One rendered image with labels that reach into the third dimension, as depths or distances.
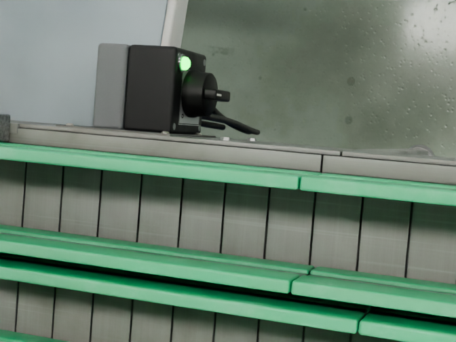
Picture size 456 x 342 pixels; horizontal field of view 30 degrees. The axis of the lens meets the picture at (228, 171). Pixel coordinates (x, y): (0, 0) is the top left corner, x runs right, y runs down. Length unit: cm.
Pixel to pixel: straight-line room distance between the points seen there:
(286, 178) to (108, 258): 15
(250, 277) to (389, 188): 12
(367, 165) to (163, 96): 21
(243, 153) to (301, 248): 9
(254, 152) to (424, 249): 16
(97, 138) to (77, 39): 19
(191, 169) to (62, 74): 33
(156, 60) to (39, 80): 19
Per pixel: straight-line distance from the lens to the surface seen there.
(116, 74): 79
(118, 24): 89
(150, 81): 78
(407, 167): 67
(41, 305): 79
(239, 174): 61
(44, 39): 93
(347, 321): 60
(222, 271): 62
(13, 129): 79
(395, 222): 67
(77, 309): 77
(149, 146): 73
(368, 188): 59
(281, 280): 61
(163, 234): 73
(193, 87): 78
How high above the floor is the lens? 154
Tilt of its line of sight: 71 degrees down
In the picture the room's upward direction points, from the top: 95 degrees counter-clockwise
